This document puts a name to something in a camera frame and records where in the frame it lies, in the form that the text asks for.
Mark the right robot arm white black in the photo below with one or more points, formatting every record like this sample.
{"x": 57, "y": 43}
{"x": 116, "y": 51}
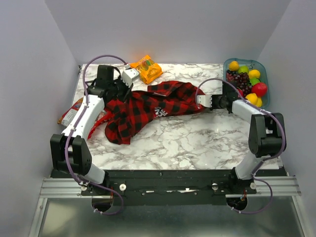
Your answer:
{"x": 266, "y": 139}

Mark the green toy fruit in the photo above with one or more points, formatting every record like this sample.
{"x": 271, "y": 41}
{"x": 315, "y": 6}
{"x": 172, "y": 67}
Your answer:
{"x": 243, "y": 69}

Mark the orange yellow toy fruit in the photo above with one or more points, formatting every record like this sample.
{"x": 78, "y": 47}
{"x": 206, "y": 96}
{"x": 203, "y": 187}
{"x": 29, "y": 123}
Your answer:
{"x": 234, "y": 66}

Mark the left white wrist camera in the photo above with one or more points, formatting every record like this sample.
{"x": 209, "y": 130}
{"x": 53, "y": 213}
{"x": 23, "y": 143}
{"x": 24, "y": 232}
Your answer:
{"x": 128, "y": 76}

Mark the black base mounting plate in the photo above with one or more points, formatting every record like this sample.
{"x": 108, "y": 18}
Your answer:
{"x": 175, "y": 187}

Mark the teal plastic fruit bin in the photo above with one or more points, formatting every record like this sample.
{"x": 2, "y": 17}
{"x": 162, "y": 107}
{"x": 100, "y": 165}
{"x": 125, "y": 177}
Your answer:
{"x": 252, "y": 64}

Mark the dark purple toy grapes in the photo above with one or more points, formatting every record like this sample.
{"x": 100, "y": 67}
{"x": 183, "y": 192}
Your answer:
{"x": 240, "y": 80}

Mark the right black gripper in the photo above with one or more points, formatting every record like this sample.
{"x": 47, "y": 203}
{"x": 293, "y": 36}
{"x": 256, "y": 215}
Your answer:
{"x": 214, "y": 97}

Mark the red snack bag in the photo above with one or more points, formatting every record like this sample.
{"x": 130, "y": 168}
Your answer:
{"x": 65, "y": 120}

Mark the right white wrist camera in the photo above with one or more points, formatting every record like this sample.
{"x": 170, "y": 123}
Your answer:
{"x": 204, "y": 100}

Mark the aluminium rail frame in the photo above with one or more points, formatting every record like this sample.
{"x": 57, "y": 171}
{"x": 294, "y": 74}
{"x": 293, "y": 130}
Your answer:
{"x": 62, "y": 211}

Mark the red black plaid shirt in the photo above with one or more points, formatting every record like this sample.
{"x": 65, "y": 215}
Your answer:
{"x": 168, "y": 98}

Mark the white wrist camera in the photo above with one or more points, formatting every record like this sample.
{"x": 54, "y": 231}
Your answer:
{"x": 204, "y": 100}
{"x": 128, "y": 76}

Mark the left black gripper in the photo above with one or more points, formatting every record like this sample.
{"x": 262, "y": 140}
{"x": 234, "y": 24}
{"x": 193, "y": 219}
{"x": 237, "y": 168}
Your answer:
{"x": 128, "y": 91}

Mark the yellow toy lemon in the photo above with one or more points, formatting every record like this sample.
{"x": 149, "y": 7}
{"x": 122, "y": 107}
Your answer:
{"x": 254, "y": 74}
{"x": 254, "y": 99}

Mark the red toy apple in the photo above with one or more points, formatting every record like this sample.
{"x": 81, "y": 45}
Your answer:
{"x": 260, "y": 89}

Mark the orange snack bag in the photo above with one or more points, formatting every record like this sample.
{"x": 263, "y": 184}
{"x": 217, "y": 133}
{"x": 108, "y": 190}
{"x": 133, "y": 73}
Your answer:
{"x": 148, "y": 69}

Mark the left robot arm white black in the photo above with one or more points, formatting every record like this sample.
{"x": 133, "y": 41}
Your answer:
{"x": 69, "y": 150}

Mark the front yellow toy lemon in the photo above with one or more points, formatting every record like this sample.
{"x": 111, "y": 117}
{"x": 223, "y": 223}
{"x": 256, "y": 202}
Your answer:
{"x": 254, "y": 99}

